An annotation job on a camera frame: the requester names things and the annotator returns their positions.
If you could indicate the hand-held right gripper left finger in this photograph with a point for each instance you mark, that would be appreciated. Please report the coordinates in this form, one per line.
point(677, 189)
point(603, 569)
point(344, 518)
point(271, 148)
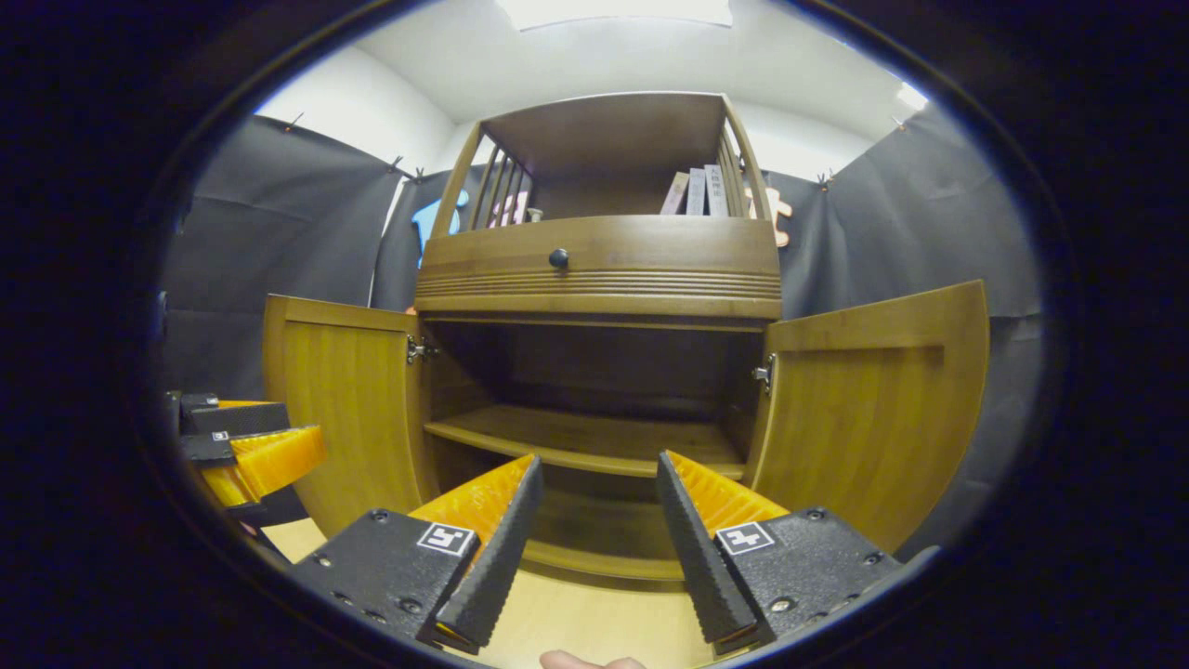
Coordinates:
point(502, 548)

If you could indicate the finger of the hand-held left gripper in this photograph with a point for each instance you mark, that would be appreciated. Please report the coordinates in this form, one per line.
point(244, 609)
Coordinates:
point(241, 418)
point(279, 457)

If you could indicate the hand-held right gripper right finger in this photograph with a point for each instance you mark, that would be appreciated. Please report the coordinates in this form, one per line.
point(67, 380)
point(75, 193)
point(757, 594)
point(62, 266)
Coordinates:
point(701, 548)

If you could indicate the wooden double-door shoe cabinet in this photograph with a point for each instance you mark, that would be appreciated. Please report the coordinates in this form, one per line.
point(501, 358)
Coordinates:
point(650, 279)

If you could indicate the metal door hinge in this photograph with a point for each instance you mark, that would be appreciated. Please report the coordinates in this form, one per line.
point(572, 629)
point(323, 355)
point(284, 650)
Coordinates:
point(418, 349)
point(765, 373)

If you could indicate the wooden inner shelf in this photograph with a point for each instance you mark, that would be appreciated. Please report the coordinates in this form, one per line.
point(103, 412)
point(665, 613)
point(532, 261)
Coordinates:
point(576, 432)

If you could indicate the black round drawer knob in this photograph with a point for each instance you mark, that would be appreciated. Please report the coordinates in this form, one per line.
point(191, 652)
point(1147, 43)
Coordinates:
point(558, 258)

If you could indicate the small ceiling light panel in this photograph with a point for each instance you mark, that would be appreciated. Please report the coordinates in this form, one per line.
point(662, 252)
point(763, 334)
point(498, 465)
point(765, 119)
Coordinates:
point(912, 97)

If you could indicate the large ceiling light panel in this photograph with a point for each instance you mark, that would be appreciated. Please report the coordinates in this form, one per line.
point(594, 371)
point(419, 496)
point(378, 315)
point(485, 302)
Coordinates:
point(613, 11)

